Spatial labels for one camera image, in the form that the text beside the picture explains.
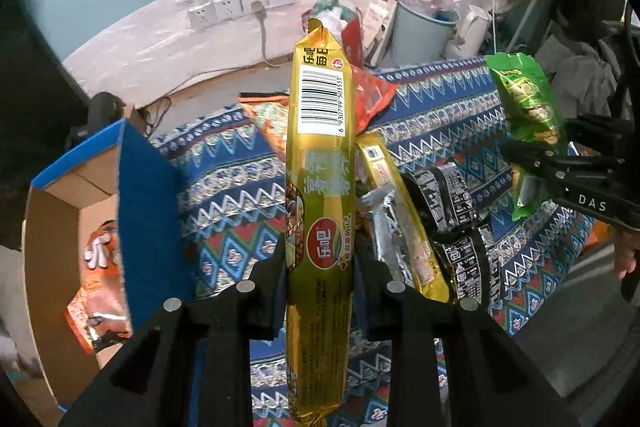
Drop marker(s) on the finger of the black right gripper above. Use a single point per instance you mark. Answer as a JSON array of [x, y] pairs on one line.
[[598, 125], [540, 160]]

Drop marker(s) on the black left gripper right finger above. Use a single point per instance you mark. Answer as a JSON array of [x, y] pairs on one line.
[[451, 364]]

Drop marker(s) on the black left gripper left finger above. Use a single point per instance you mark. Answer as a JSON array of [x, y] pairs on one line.
[[189, 359]]

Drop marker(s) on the orange chip bag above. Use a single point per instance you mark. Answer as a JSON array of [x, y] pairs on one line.
[[97, 314]]

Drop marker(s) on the black snack bag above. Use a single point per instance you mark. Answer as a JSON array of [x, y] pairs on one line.
[[470, 262], [442, 198]]

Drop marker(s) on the gold slim biscuit pack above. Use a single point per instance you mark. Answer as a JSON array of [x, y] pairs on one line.
[[399, 236]]

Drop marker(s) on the red snack packet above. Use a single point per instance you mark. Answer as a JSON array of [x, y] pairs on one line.
[[372, 95]]

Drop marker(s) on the gold cracker tube pack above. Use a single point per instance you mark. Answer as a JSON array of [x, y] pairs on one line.
[[320, 196]]

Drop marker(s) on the orange green snack bag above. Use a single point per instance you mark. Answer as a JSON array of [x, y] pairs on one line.
[[269, 114]]

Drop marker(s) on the person's hand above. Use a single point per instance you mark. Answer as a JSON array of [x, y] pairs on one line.
[[625, 246]]

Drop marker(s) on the white electric kettle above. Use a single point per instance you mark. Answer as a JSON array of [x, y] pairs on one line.
[[469, 34]]

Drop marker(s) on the light blue bucket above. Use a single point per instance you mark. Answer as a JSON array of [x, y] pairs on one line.
[[418, 38]]

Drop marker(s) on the patterned blue table cloth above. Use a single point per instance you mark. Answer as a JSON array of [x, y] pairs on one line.
[[437, 144]]

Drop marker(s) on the blue cardboard box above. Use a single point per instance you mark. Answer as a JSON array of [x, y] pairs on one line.
[[117, 174]]

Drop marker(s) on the flat cardboard packaging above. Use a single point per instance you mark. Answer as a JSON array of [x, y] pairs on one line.
[[377, 26]]

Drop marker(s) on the white red paper bag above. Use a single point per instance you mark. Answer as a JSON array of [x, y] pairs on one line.
[[343, 19]]

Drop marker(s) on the black cylindrical device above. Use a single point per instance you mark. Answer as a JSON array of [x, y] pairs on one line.
[[104, 109]]

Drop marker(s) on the white wall socket strip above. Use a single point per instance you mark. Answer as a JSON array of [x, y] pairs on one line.
[[215, 12]]

